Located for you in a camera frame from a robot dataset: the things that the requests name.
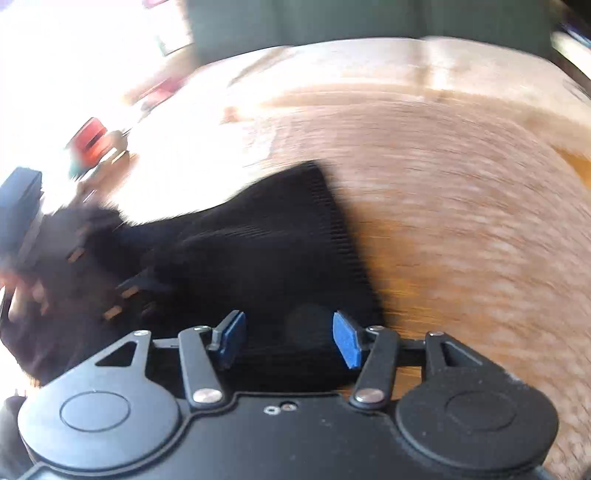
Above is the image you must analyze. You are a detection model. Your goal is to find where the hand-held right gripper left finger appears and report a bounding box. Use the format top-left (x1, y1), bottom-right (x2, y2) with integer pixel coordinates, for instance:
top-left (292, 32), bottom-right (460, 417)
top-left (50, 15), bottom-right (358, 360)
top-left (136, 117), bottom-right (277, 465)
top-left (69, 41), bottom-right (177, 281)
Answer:
top-left (93, 309), bottom-right (247, 410)

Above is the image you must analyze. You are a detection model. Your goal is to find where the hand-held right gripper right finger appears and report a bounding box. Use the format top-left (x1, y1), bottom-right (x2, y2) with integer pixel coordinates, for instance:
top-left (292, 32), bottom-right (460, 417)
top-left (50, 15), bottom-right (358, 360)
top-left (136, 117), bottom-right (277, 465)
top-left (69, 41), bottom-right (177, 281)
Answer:
top-left (332, 309), bottom-right (486, 410)

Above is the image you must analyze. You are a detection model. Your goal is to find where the black knit sweater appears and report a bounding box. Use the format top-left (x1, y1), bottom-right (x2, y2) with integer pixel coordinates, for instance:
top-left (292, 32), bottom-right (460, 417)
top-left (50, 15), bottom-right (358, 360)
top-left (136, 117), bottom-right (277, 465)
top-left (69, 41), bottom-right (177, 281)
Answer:
top-left (0, 159), bottom-right (385, 394)

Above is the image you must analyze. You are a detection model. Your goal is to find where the person's left hand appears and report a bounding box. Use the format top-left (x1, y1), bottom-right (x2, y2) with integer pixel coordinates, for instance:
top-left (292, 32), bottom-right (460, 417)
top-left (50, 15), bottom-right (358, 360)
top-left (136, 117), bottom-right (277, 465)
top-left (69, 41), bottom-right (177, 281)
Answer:
top-left (0, 269), bottom-right (50, 322)

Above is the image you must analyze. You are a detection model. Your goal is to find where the green and orange heater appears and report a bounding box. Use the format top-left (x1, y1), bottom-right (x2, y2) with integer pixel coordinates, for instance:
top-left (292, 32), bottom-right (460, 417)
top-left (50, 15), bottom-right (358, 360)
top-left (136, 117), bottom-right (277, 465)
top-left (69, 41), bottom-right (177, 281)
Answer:
top-left (66, 117), bottom-right (115, 179)

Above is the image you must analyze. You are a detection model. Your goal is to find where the red packet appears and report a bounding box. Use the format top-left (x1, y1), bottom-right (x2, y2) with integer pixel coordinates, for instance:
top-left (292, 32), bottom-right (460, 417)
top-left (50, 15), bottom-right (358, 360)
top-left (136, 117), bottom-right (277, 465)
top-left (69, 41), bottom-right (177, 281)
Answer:
top-left (136, 76), bottom-right (186, 110)

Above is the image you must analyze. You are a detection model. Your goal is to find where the green sofa with cover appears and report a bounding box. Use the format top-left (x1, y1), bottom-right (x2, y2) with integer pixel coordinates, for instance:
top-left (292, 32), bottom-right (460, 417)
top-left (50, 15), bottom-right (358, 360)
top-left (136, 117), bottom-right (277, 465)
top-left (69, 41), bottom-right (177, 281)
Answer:
top-left (124, 34), bottom-right (588, 108)

